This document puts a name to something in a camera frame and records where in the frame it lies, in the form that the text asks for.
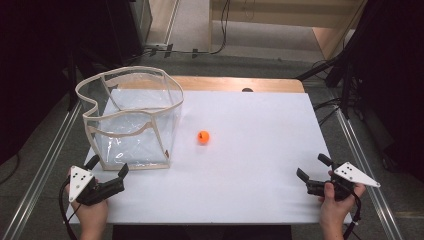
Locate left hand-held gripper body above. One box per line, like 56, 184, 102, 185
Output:
68, 165, 126, 206

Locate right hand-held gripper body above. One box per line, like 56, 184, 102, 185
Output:
306, 161, 381, 202

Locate person's left hand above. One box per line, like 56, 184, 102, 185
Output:
65, 182, 110, 223

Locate person's right hand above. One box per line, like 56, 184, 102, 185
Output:
318, 181, 367, 222

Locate clear plastic bag beige trim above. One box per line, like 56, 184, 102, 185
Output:
75, 65, 185, 171

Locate white table mat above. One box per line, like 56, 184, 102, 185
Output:
66, 88, 353, 225

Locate orange ball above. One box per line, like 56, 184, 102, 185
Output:
197, 130, 211, 145

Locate black metal stand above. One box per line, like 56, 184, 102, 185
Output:
295, 0, 381, 120

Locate person's dark clothing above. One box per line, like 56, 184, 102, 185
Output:
112, 224, 293, 240

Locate dark curtain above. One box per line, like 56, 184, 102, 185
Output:
346, 0, 424, 183
0, 0, 116, 166

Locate wooden table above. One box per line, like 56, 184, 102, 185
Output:
109, 75, 306, 94

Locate light wooden furniture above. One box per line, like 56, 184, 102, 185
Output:
208, 0, 368, 62

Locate metal floor rail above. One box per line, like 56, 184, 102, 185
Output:
0, 99, 83, 240
334, 107, 405, 240

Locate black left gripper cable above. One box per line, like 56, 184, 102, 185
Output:
58, 179, 83, 240

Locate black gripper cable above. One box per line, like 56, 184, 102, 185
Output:
58, 179, 83, 240
342, 191, 363, 240

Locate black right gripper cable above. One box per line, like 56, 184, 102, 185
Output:
342, 191, 363, 240

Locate black floor cables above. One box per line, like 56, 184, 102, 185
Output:
312, 96, 344, 128

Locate black hanging cable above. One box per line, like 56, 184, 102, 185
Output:
143, 0, 233, 57

